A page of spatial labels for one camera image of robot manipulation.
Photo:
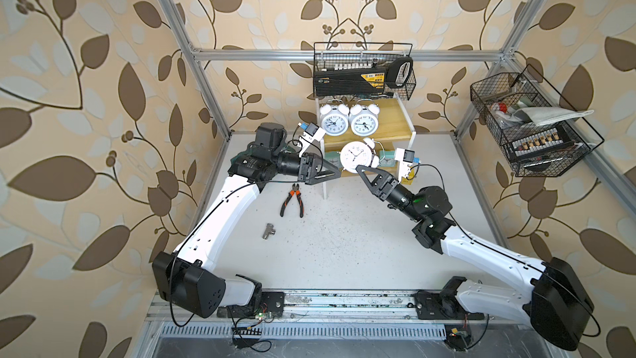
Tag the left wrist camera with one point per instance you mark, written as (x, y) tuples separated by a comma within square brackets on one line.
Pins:
[(310, 133)]

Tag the white folded paper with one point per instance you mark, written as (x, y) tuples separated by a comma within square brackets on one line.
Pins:
[(544, 116)]

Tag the green plastic tool case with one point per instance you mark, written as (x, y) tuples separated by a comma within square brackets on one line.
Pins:
[(257, 155)]

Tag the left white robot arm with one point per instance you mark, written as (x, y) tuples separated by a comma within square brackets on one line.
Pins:
[(185, 277)]

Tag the wooden two-tier shelf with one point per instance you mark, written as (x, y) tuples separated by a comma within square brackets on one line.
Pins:
[(395, 129)]

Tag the white twin-bell clock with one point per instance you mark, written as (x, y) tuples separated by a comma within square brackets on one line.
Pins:
[(364, 119), (334, 119), (357, 153)]

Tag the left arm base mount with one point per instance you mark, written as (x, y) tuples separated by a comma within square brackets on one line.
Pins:
[(245, 298)]

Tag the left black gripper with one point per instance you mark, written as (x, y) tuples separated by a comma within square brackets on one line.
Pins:
[(308, 176)]

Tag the small metal bracket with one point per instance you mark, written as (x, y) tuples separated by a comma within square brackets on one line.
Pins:
[(269, 230)]

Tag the right wire basket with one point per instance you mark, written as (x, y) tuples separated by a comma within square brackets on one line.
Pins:
[(497, 97)]

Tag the small mint square clock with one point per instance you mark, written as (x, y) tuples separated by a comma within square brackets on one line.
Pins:
[(387, 162)]

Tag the wire basket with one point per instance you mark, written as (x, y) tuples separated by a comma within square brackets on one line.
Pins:
[(328, 53), (497, 97)]

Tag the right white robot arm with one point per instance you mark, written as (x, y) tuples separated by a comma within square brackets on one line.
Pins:
[(548, 296)]

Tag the drill bit set box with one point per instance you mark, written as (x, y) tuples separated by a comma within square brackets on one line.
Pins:
[(540, 144)]

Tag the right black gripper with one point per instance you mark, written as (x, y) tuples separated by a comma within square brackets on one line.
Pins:
[(386, 186)]

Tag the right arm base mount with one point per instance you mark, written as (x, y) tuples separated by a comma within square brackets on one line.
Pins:
[(443, 305)]

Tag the back wire basket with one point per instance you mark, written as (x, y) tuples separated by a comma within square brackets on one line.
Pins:
[(328, 53)]

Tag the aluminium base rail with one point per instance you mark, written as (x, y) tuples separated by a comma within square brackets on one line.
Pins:
[(313, 314)]

